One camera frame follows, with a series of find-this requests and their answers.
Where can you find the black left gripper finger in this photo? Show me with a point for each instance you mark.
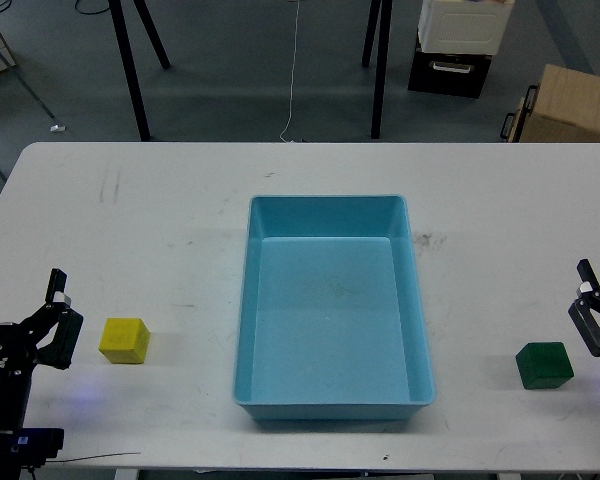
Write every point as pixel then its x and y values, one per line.
pixel 52 332

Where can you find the green wooden block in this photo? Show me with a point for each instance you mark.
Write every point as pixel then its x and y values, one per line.
pixel 544 365

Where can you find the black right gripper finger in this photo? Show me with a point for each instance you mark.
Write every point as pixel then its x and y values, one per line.
pixel 586 306

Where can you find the white plastic storage crate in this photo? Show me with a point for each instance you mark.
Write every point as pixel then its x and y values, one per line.
pixel 463 27

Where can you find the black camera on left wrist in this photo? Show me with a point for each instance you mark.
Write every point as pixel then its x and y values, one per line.
pixel 28 447

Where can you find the wooden cabinet with black handles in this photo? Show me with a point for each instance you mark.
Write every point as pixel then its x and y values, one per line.
pixel 563 107

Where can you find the black trestle leg right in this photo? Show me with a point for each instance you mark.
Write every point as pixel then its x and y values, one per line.
pixel 377 35

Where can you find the black storage box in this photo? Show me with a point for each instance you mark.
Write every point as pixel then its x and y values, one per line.
pixel 461 75

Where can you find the light blue plastic bin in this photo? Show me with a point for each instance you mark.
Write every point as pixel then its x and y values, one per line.
pixel 331 324

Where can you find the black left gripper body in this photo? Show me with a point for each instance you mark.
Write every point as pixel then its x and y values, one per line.
pixel 16 366

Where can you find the yellow wooden block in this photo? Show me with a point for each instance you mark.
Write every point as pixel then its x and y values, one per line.
pixel 124 341

